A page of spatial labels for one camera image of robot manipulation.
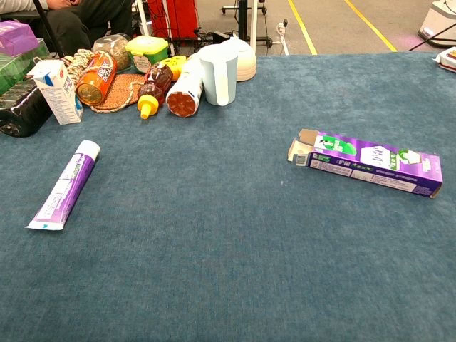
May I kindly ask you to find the purple and white carton box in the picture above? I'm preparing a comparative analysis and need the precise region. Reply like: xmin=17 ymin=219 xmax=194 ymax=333
xmin=286 ymin=128 xmax=444 ymax=200

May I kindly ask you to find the purple white toothpaste tube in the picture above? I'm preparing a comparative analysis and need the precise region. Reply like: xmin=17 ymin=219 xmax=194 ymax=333
xmin=24 ymin=140 xmax=101 ymax=232

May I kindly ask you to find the clear box of green packets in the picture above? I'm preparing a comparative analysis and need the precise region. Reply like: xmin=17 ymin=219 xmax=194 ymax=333
xmin=0 ymin=38 xmax=51 ymax=96

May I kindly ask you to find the small purple box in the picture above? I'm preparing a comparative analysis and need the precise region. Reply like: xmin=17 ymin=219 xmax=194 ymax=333
xmin=0 ymin=20 xmax=40 ymax=57

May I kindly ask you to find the blue table cloth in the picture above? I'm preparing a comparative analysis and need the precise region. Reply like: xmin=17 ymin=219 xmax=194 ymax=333
xmin=0 ymin=51 xmax=456 ymax=342

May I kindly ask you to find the white tea drink bottle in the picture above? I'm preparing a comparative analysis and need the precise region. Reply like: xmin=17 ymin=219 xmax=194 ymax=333
xmin=165 ymin=53 xmax=204 ymax=118

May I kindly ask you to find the beige bowl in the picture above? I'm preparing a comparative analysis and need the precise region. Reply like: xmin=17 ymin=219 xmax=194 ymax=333
xmin=219 ymin=36 xmax=257 ymax=83

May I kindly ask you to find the brown bottle yellow cap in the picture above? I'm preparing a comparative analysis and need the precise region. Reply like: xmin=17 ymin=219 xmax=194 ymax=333
xmin=137 ymin=61 xmax=174 ymax=120

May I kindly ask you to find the round woven coaster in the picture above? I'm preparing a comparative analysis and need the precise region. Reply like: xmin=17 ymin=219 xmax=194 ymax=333
xmin=83 ymin=73 xmax=147 ymax=114

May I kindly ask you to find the black foot pedal board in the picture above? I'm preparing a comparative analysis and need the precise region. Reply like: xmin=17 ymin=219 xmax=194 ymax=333
xmin=194 ymin=30 xmax=233 ymax=46

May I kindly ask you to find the green container yellow lid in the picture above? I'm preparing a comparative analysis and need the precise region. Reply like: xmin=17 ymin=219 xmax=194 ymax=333
xmin=125 ymin=35 xmax=170 ymax=74

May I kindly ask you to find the white power strip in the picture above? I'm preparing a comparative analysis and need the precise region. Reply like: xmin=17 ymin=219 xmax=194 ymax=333
xmin=276 ymin=18 xmax=290 ymax=56

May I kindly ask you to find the orange drink can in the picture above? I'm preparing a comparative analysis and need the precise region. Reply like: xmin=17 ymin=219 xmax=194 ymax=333
xmin=76 ymin=51 xmax=118 ymax=107

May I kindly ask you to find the red cabinet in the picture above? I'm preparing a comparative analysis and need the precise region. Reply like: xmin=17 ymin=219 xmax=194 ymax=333
xmin=147 ymin=0 xmax=200 ymax=41

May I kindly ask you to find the black wheeled stand base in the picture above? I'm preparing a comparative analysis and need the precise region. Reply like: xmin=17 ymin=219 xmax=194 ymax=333
xmin=220 ymin=4 xmax=268 ymax=16

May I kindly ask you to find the glass jar of grains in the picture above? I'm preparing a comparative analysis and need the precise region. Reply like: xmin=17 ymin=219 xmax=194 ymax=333
xmin=93 ymin=33 xmax=132 ymax=72

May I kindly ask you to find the white slanted stand leg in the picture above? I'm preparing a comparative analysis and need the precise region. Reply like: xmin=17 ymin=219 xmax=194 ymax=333
xmin=134 ymin=0 xmax=154 ymax=36

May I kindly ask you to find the white blue milk carton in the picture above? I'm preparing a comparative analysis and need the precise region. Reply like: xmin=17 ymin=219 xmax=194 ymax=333
xmin=26 ymin=58 xmax=85 ymax=126

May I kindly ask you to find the seated person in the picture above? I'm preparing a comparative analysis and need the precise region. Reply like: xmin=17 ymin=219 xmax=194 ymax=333
xmin=0 ymin=0 xmax=135 ymax=58

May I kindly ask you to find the dark sauce bottle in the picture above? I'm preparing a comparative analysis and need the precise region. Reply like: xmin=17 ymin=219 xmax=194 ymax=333
xmin=0 ymin=77 xmax=54 ymax=138

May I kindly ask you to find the white wrapped snack pack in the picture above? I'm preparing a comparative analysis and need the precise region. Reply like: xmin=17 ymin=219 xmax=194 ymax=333
xmin=432 ymin=46 xmax=456 ymax=74

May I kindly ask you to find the white machine housing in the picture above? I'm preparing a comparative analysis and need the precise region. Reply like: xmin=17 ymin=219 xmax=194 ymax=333
xmin=417 ymin=0 xmax=456 ymax=49

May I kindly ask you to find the white upright post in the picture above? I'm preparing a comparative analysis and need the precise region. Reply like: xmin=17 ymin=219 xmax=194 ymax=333
xmin=249 ymin=0 xmax=259 ymax=51

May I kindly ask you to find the beige rope bundle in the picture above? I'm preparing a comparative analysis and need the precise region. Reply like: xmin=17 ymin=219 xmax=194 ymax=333
xmin=63 ymin=48 xmax=95 ymax=86

